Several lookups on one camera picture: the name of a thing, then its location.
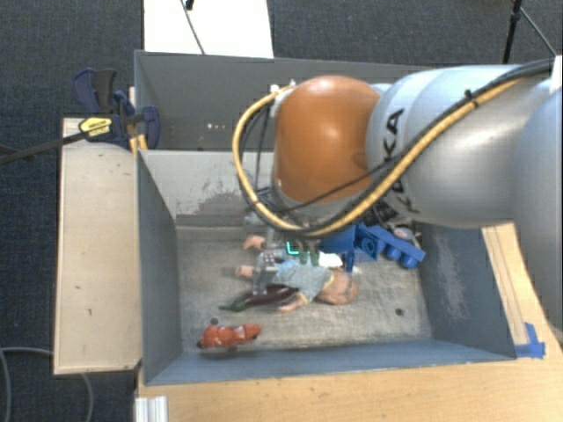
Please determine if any pale wood flat board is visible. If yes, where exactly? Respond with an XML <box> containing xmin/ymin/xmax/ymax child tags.
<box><xmin>53</xmin><ymin>117</ymin><xmax>145</xmax><ymax>375</ymax></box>

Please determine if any grey metal bin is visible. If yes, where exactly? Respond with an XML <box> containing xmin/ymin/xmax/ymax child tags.
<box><xmin>133</xmin><ymin>49</ymin><xmax>518</xmax><ymax>387</ymax></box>

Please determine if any purple toy eggplant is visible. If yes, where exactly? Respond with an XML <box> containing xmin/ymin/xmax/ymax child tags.
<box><xmin>217</xmin><ymin>286</ymin><xmax>301</xmax><ymax>313</ymax></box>

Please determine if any baby doll in blue clothes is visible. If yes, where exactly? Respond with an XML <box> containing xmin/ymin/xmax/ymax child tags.
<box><xmin>233</xmin><ymin>234</ymin><xmax>360</xmax><ymax>314</ymax></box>

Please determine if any blue plastic toy brick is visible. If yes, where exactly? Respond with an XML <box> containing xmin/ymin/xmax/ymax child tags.
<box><xmin>355</xmin><ymin>222</ymin><xmax>428</xmax><ymax>271</ymax></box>

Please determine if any black cylinder on white bracket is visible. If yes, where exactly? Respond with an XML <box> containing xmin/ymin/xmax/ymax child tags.
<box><xmin>368</xmin><ymin>203</ymin><xmax>402</xmax><ymax>233</ymax></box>

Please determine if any red-orange toy animal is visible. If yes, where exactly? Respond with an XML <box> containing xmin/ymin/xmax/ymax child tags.
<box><xmin>195</xmin><ymin>323</ymin><xmax>263</xmax><ymax>352</ymax></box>

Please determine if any blue plastic toy frame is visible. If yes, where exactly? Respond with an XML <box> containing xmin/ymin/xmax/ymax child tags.
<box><xmin>317</xmin><ymin>223</ymin><xmax>358</xmax><ymax>274</ymax></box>

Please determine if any pink and grey toy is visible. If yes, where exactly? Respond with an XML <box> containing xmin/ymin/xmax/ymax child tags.
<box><xmin>392</xmin><ymin>227</ymin><xmax>424</xmax><ymax>249</ymax></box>

